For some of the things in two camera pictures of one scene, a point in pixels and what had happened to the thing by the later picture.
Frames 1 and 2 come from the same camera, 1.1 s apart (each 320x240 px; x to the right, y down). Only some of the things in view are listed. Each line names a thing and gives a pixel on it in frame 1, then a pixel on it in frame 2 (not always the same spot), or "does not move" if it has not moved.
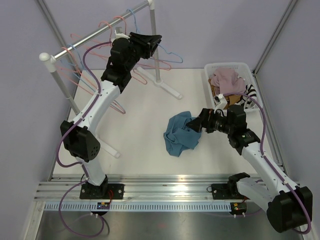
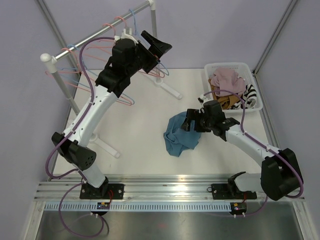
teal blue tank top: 179,136 does not move
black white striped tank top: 248,102 does not move
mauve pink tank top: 226,80 does not move
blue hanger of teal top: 158,44 -> 146,43
